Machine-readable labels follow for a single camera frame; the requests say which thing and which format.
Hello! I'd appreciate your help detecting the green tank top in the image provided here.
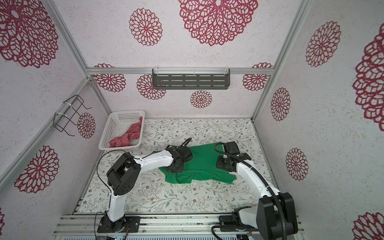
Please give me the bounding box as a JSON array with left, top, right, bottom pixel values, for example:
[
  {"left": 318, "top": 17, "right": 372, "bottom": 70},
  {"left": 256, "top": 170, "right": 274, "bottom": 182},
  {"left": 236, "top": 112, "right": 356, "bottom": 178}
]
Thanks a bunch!
[{"left": 159, "top": 143, "right": 237, "bottom": 184}]

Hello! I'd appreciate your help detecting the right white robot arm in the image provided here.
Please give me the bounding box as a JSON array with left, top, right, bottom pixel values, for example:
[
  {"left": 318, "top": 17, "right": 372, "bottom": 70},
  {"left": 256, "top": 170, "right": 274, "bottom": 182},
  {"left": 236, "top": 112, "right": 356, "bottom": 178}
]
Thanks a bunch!
[{"left": 214, "top": 142, "right": 299, "bottom": 240}]

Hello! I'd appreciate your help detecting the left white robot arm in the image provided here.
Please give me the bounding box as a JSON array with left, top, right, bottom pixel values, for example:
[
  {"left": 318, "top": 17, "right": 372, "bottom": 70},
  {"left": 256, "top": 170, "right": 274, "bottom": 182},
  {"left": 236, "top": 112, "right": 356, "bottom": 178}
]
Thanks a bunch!
[{"left": 107, "top": 145, "right": 193, "bottom": 223}]

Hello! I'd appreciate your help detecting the pink tank top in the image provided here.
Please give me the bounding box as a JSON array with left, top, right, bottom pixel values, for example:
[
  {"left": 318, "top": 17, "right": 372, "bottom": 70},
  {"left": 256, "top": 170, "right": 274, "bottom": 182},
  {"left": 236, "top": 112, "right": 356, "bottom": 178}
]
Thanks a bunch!
[{"left": 110, "top": 117, "right": 143, "bottom": 148}]

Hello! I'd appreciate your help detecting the white plastic laundry basket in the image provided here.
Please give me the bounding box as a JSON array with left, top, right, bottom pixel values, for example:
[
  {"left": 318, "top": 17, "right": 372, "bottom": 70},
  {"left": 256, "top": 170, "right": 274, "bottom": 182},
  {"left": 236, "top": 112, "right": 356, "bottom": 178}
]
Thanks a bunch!
[{"left": 99, "top": 110, "right": 146, "bottom": 151}]

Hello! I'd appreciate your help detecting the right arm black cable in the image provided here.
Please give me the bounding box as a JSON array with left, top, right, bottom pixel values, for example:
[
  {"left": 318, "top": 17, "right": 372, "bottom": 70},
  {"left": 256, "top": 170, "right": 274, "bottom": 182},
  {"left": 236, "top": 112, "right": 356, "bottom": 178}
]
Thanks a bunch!
[{"left": 210, "top": 142, "right": 288, "bottom": 240}]

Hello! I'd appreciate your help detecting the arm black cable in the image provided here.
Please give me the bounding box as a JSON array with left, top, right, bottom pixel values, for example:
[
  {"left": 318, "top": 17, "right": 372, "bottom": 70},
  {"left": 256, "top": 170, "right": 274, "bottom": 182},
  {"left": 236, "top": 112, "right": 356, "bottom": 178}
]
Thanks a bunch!
[
  {"left": 93, "top": 137, "right": 193, "bottom": 240},
  {"left": 210, "top": 142, "right": 288, "bottom": 240}
]

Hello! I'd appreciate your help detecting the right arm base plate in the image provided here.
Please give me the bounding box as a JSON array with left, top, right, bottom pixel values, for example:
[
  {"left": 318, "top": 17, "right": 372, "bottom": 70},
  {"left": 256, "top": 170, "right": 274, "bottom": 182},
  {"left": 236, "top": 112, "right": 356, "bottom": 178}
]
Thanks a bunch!
[{"left": 219, "top": 215, "right": 257, "bottom": 232}]

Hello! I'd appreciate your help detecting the dark grey wall shelf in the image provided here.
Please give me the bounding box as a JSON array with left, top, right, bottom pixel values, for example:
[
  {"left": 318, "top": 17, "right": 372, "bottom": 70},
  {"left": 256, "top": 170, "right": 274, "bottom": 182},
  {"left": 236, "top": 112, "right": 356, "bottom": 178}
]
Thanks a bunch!
[{"left": 152, "top": 69, "right": 231, "bottom": 90}]

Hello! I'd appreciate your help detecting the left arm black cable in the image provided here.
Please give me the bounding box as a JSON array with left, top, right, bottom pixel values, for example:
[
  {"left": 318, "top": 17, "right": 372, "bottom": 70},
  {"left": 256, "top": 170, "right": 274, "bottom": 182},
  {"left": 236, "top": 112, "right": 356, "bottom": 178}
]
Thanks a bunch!
[{"left": 93, "top": 137, "right": 193, "bottom": 240}]

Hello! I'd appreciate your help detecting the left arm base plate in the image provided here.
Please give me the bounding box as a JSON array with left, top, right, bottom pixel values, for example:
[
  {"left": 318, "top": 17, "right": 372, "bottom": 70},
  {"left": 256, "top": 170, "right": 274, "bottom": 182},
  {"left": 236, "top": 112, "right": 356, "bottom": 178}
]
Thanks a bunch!
[{"left": 97, "top": 214, "right": 141, "bottom": 233}]

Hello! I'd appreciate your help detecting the black wire wall rack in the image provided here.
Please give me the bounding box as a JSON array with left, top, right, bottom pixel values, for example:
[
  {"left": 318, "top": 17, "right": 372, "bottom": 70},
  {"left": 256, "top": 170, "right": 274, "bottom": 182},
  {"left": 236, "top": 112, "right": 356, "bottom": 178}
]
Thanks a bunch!
[{"left": 53, "top": 95, "right": 92, "bottom": 137}]

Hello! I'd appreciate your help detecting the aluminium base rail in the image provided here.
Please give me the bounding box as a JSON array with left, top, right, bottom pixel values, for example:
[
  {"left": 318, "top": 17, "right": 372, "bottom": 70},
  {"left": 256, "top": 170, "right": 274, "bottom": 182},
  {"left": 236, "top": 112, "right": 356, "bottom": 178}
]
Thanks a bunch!
[{"left": 52, "top": 212, "right": 305, "bottom": 236}]

